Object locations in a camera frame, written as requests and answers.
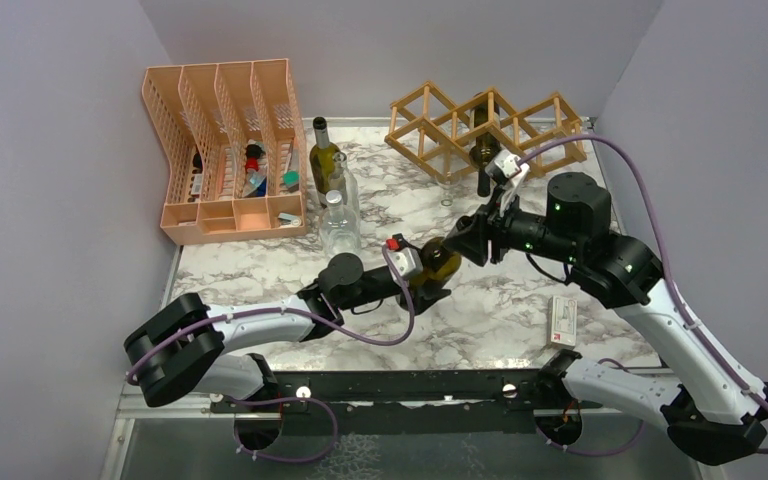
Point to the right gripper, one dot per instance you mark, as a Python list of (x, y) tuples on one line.
[(471, 238)]

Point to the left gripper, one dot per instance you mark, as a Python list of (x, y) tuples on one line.
[(424, 295)]

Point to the green bottle silver cap front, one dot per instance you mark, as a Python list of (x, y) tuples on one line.
[(439, 263)]

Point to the green bottle silver cap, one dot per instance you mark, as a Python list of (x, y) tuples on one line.
[(321, 158), (439, 263)]

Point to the squat clear glass bottle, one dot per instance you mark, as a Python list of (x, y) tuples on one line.
[(339, 226)]

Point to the slim clear glass bottle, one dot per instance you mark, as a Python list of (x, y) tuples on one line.
[(343, 180)]

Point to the green bottle black cap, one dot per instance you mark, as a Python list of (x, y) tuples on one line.
[(484, 148)]

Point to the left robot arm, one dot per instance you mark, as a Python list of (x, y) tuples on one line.
[(184, 349)]

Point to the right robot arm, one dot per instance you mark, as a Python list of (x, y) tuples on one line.
[(713, 410)]

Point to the wooden lattice wine rack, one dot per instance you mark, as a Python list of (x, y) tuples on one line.
[(433, 131)]

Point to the small white red box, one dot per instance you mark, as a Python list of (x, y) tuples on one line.
[(562, 322)]

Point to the small items in organizer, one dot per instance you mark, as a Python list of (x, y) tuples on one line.
[(238, 193)]

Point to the peach plastic file organizer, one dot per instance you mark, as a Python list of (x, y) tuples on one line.
[(209, 106)]

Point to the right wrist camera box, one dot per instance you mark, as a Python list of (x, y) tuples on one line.
[(509, 172)]

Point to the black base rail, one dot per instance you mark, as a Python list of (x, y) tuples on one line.
[(402, 402)]

